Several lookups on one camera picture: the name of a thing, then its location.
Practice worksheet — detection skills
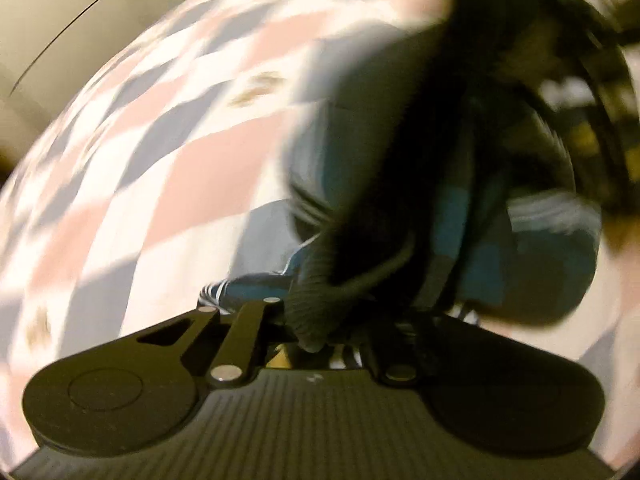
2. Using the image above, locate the striped dark knit sweater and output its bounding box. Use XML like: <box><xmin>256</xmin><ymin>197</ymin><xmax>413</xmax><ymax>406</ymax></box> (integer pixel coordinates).
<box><xmin>198</xmin><ymin>0</ymin><xmax>639</xmax><ymax>352</ymax></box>

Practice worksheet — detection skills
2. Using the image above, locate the pink grey checkered bedspread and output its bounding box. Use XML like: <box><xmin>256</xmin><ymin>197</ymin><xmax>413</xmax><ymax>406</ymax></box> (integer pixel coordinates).
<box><xmin>1</xmin><ymin>0</ymin><xmax>639</xmax><ymax>479</ymax></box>

